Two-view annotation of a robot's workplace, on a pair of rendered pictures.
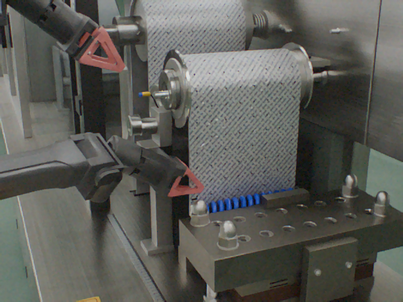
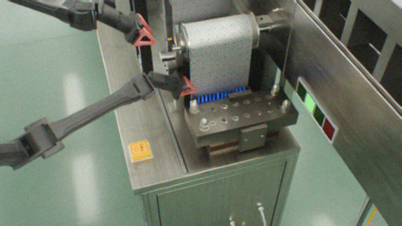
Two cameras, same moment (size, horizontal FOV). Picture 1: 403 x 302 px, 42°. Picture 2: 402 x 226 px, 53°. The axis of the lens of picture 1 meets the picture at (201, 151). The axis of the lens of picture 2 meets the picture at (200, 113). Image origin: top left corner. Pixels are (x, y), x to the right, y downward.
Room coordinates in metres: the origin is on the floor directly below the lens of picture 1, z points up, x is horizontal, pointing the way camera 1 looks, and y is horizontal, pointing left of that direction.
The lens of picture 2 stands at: (-0.21, -0.13, 2.11)
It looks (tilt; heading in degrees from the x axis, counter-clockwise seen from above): 46 degrees down; 6
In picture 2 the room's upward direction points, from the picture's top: straight up
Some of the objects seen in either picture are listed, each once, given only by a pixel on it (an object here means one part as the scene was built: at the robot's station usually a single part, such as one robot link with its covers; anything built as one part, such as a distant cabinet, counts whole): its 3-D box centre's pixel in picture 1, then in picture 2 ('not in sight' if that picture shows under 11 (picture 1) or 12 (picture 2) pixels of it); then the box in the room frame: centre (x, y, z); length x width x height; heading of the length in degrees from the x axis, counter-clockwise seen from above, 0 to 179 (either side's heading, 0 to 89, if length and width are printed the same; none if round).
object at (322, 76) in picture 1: (307, 77); (260, 28); (1.09, -0.22, 1.25); 0.07 x 0.04 x 0.04; 113
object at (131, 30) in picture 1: (128, 30); not in sight; (1.20, 0.16, 1.33); 0.06 x 0.06 x 0.06; 23
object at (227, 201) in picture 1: (251, 202); (222, 95); (0.95, -0.10, 1.03); 0.21 x 0.04 x 0.03; 113
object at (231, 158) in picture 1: (244, 162); (220, 77); (0.97, -0.09, 1.10); 0.23 x 0.01 x 0.18; 113
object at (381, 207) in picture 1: (382, 202); (286, 104); (0.90, -0.34, 1.05); 0.04 x 0.04 x 0.04
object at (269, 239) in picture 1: (294, 232); (240, 115); (0.88, -0.17, 1.00); 0.40 x 0.16 x 0.06; 113
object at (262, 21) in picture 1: (252, 25); not in sight; (1.32, -0.13, 1.33); 0.07 x 0.07 x 0.07; 23
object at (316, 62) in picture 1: (311, 60); (262, 20); (1.10, -0.23, 1.28); 0.06 x 0.05 x 0.02; 113
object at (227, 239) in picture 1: (228, 233); (204, 123); (0.77, -0.04, 1.05); 0.04 x 0.04 x 0.04
